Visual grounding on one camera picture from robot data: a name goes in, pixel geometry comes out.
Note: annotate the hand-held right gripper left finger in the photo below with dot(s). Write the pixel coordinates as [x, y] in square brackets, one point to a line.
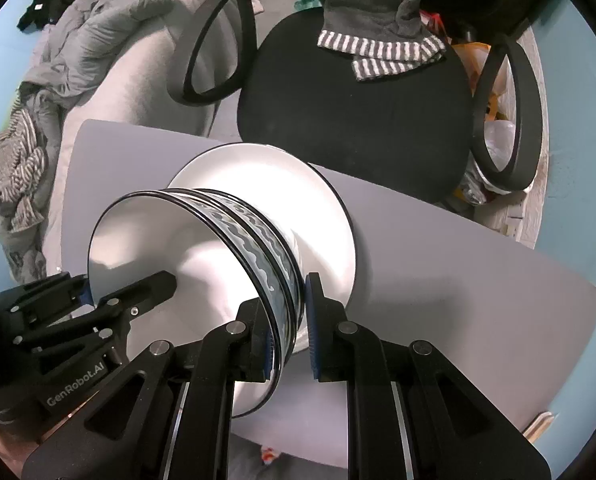
[255, 342]

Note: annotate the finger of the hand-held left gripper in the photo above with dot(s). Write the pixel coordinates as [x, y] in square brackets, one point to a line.
[138, 292]
[53, 295]

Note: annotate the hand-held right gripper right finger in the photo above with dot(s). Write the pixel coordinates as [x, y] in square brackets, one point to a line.
[314, 340]

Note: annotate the white bowl with wavy pattern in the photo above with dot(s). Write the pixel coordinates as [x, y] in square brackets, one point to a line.
[280, 242]
[238, 217]
[178, 260]

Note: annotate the white plate with black rim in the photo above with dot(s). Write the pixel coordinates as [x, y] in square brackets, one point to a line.
[278, 185]

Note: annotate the black and white striped cloth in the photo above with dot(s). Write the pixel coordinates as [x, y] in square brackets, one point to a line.
[20, 170]

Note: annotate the grey sofa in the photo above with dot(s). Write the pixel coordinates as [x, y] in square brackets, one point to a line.
[143, 75]

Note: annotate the black office chair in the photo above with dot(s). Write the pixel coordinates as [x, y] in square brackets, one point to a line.
[353, 120]

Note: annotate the wooden plank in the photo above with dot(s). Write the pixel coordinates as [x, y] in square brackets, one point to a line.
[542, 427]

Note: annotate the grey puffer jacket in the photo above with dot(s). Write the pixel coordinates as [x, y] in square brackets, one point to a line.
[103, 25]

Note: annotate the orange plastic bag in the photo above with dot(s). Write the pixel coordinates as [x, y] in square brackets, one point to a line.
[477, 60]

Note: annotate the dark grey hoodie striped cuffs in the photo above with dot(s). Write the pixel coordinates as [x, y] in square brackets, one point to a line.
[372, 10]

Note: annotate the red checked bag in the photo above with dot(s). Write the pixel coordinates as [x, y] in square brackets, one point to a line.
[432, 20]

